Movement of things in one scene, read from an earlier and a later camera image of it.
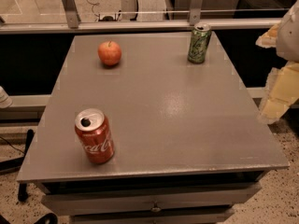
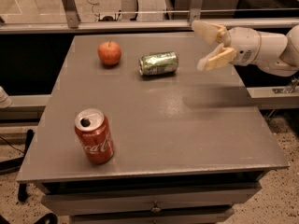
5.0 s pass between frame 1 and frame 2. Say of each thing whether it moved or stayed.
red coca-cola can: stayed
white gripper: moved
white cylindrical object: stayed
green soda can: moved
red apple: stayed
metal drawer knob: stayed
